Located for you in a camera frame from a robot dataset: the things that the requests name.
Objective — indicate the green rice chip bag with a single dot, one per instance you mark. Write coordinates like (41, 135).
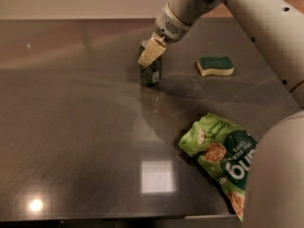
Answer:
(225, 151)

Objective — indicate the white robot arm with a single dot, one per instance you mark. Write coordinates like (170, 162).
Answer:
(276, 29)

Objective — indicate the green soda can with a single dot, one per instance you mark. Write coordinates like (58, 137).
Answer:
(153, 73)

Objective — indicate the green and yellow sponge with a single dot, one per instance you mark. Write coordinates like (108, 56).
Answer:
(219, 66)

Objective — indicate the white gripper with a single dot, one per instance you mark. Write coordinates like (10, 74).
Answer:
(170, 26)

